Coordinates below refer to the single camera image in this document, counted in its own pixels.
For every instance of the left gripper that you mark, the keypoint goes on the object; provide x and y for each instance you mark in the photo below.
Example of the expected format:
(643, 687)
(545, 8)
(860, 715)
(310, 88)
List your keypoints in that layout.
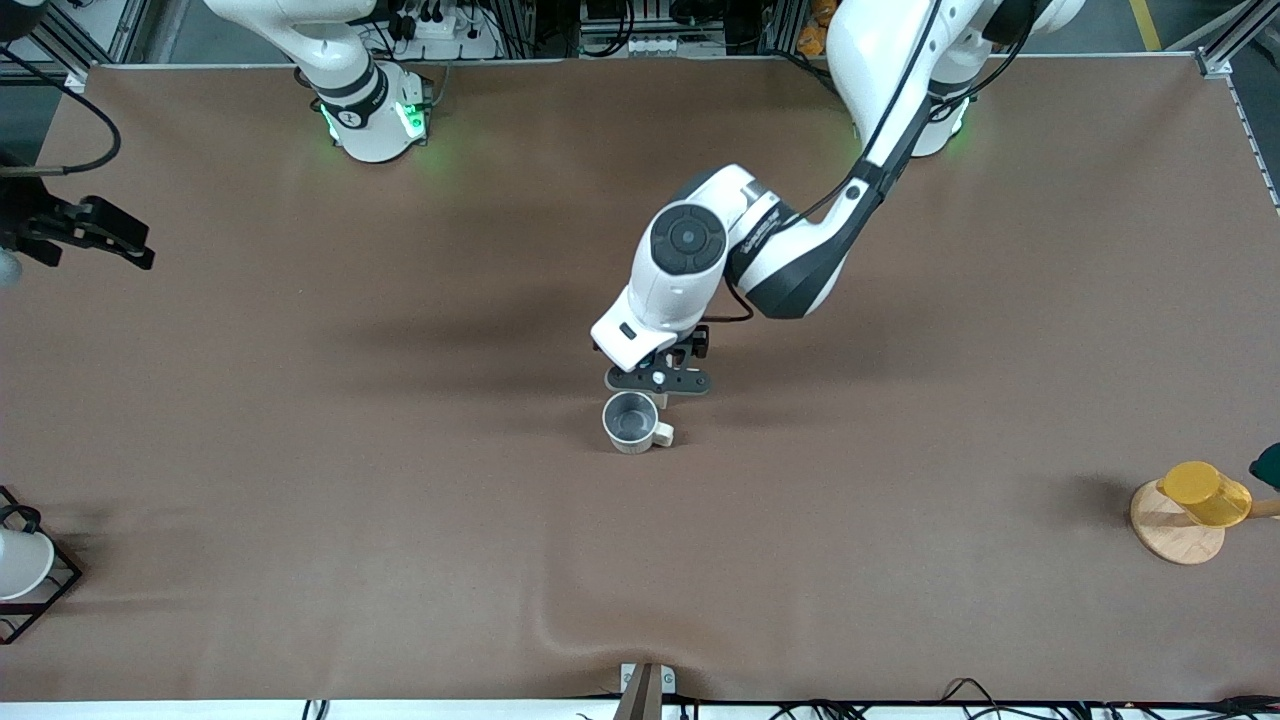
(693, 346)

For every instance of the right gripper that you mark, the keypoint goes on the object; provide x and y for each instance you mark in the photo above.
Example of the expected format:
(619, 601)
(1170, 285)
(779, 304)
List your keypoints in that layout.
(32, 222)

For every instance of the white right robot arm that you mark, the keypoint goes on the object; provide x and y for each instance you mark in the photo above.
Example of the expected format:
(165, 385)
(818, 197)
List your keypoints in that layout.
(365, 110)

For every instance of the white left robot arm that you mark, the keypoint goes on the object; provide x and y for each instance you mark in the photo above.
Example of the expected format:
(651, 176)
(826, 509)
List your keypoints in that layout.
(790, 250)

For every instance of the white cup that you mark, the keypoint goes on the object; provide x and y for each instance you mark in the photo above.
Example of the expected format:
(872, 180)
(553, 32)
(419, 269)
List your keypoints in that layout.
(20, 565)

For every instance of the round wooden cup stand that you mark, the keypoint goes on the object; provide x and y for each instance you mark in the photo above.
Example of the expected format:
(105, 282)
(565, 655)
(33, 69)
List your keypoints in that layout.
(1170, 535)

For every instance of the yellow plastic cup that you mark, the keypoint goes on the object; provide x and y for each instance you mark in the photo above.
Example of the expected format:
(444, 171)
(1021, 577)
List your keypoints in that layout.
(1205, 493)

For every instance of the small white power strip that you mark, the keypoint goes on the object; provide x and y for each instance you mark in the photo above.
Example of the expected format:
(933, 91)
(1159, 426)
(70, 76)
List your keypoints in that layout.
(658, 45)

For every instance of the bag of orange buns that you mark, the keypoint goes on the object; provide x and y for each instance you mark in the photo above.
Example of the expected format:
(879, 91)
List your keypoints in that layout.
(812, 25)

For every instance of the white power strip with plugs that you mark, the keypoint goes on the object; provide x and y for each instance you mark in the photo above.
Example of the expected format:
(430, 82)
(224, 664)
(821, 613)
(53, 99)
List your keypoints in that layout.
(445, 28)

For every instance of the dark green object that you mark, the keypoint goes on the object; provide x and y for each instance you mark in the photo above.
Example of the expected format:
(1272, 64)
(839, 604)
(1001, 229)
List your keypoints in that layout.
(1268, 468)

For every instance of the metal table bracket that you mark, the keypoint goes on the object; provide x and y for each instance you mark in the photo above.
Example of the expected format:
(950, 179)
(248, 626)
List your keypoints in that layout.
(646, 690)

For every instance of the aluminium frame profile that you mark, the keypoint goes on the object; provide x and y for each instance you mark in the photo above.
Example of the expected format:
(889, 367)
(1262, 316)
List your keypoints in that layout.
(1235, 60)

